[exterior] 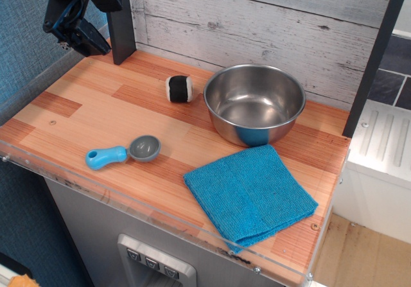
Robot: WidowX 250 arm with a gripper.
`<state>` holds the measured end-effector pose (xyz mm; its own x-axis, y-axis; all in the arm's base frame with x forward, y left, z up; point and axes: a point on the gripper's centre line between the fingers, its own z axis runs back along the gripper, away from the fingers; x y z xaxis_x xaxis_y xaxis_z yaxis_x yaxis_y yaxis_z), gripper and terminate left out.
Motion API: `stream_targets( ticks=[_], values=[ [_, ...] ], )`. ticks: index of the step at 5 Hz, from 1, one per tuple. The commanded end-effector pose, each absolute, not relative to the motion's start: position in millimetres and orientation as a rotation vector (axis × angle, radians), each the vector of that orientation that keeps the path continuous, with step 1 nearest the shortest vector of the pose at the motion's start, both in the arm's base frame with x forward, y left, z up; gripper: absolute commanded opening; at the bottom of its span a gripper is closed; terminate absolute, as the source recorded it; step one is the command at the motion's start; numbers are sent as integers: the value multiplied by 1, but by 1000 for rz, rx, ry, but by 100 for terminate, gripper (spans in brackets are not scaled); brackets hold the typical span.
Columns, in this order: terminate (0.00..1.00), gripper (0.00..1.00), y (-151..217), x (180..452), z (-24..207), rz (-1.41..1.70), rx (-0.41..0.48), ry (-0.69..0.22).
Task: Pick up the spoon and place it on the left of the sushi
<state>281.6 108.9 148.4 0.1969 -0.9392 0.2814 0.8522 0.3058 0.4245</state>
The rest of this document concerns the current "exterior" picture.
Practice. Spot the white ridged side counter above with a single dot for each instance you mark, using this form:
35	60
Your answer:
380	146

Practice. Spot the blue folded cloth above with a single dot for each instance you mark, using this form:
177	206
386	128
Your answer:
249	196

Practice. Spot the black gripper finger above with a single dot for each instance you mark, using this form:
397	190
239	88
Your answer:
84	38

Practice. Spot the dark grey right post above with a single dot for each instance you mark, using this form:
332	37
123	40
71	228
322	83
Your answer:
387	26

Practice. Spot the silver dispenser button panel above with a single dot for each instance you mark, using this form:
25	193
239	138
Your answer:
148	266

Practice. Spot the black and white toy sushi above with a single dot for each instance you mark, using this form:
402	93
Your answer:
179	89

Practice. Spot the yellow object at corner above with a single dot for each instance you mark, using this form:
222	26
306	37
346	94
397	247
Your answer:
22	281

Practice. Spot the stainless steel bowl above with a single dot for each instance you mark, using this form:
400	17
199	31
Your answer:
253	105

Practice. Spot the blue and grey toy spoon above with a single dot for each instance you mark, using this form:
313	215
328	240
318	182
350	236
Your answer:
144	148

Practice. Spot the clear acrylic front guard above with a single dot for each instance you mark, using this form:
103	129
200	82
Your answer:
157	192

